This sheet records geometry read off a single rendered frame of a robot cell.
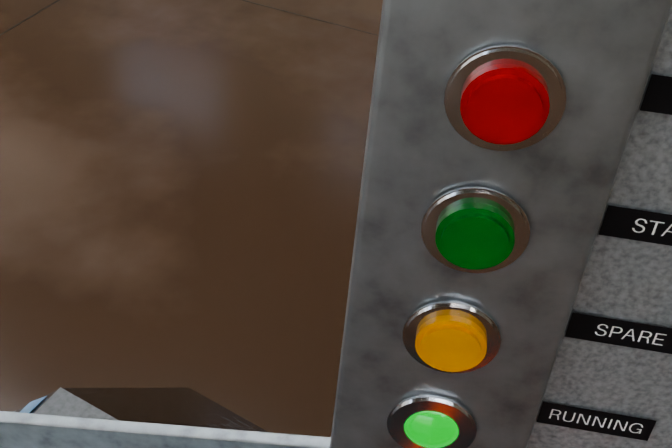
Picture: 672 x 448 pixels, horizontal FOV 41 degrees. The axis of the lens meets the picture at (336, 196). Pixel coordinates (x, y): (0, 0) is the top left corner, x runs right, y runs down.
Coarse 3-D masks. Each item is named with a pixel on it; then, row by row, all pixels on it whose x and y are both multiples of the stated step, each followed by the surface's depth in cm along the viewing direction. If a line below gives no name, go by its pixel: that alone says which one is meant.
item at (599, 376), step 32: (640, 128) 29; (640, 160) 29; (640, 192) 30; (608, 256) 32; (640, 256) 32; (608, 288) 33; (640, 288) 33; (640, 320) 33; (576, 352) 35; (608, 352) 35; (640, 352) 34; (576, 384) 36; (608, 384) 36; (640, 384) 35; (640, 416) 36
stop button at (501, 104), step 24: (480, 72) 26; (504, 72) 26; (528, 72) 26; (480, 96) 26; (504, 96) 26; (528, 96) 26; (480, 120) 27; (504, 120) 26; (528, 120) 26; (504, 144) 27
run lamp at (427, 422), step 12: (408, 420) 36; (420, 420) 35; (432, 420) 35; (444, 420) 35; (408, 432) 36; (420, 432) 35; (432, 432) 35; (444, 432) 35; (456, 432) 36; (420, 444) 36; (432, 444) 36; (444, 444) 36
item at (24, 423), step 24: (0, 432) 71; (24, 432) 71; (48, 432) 70; (72, 432) 70; (96, 432) 69; (120, 432) 69; (144, 432) 68; (168, 432) 68; (192, 432) 68; (216, 432) 68; (240, 432) 68; (264, 432) 68
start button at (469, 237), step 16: (464, 208) 29; (480, 208) 29; (496, 208) 29; (448, 224) 29; (464, 224) 29; (480, 224) 29; (496, 224) 29; (512, 224) 29; (448, 240) 29; (464, 240) 29; (480, 240) 29; (496, 240) 29; (512, 240) 29; (448, 256) 30; (464, 256) 30; (480, 256) 30; (496, 256) 30
